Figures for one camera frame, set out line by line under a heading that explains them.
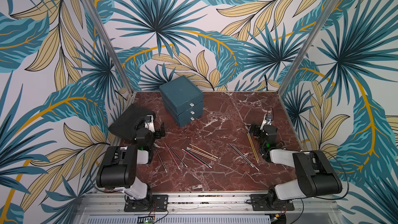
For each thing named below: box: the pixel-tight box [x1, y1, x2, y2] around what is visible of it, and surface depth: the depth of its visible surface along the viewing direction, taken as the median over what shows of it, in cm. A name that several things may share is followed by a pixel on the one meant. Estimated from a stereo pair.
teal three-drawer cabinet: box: [159, 75, 205, 128], surface depth 92 cm
